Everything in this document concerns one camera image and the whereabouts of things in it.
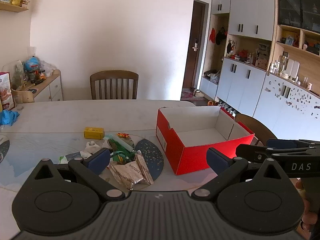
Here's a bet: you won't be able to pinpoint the wooden wall shelf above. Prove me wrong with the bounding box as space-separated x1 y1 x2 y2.
0 1 29 13

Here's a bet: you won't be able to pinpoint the row of white sneakers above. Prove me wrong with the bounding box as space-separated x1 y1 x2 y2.
217 101 237 117

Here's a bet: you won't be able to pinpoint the red printed carton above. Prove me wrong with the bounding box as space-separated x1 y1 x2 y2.
0 72 15 112

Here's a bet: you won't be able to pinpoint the black hanging bag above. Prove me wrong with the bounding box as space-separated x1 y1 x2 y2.
215 29 227 45

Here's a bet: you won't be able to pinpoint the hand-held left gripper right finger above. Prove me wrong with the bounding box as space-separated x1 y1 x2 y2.
190 147 288 202

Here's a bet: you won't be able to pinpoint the blue patterned placemat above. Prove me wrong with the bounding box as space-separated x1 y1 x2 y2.
0 131 165 193

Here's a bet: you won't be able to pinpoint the green plant in clear wrap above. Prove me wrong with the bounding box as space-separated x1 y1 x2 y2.
2 60 25 90

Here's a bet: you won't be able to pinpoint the brown wooden chair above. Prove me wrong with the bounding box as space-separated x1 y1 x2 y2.
90 70 139 100
234 113 278 147

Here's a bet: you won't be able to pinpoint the white and green packet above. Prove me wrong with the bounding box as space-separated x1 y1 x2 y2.
59 151 86 163

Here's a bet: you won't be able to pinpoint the white wall cabinet unit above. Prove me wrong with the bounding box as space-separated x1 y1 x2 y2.
199 0 320 143

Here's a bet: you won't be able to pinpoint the white canisters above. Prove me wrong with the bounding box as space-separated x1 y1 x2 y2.
286 59 300 80

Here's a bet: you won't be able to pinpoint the black and white wall decoration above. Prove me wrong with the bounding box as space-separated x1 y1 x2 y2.
226 39 237 57

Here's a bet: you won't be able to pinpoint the person's right hand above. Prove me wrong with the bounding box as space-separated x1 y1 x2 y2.
296 180 317 230

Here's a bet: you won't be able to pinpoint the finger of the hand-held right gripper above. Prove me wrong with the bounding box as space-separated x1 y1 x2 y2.
236 144 320 162
266 139 320 149

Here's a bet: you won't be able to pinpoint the white sideboard with wooden top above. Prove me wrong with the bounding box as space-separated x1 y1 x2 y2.
12 69 63 103

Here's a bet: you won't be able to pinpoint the grey plastic bag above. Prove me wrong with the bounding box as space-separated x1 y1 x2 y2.
204 70 222 83

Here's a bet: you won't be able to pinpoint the tall glass jar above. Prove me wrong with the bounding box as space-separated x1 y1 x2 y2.
279 55 288 73

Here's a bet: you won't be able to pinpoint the clear drinking glass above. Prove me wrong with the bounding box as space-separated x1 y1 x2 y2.
14 95 24 111

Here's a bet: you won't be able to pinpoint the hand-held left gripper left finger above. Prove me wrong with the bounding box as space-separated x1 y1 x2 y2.
31 148 126 201

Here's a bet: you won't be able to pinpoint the wooden model house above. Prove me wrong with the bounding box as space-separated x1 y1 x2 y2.
255 44 270 67

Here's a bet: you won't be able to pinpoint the red cardboard box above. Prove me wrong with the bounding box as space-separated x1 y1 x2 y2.
156 106 255 176

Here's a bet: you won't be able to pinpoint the crumpled clear plastic bag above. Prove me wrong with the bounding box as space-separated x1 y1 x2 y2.
37 60 57 77

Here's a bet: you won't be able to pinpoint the small yellow box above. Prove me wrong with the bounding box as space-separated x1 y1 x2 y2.
84 127 105 140

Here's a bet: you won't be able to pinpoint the blue cloth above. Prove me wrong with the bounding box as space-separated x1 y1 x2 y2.
0 110 20 126

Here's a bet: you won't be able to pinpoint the white pouch with ring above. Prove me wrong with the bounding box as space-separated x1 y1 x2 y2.
86 141 101 153

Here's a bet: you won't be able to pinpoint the silver foil packet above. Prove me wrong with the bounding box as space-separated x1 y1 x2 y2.
109 160 146 190
134 150 155 186

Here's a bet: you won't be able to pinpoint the wooden holder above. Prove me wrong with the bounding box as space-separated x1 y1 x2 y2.
11 89 35 103

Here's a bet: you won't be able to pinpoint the red patterned doormat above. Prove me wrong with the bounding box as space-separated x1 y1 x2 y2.
180 88 200 100

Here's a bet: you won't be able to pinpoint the dark brown door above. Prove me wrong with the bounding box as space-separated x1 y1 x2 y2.
182 0 210 90

